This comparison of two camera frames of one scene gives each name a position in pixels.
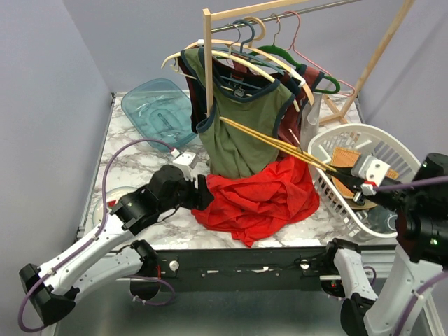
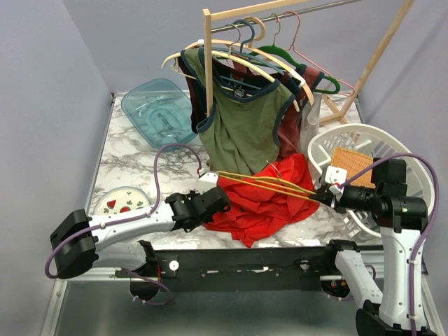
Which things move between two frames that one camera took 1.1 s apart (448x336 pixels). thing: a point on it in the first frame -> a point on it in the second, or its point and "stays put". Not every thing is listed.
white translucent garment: (310, 120) stays put
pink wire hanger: (293, 48) stays put
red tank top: (249, 206) stays put
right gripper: (345, 173) -> (325, 195)
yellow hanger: (279, 145) -> (297, 187)
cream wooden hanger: (258, 29) stays put
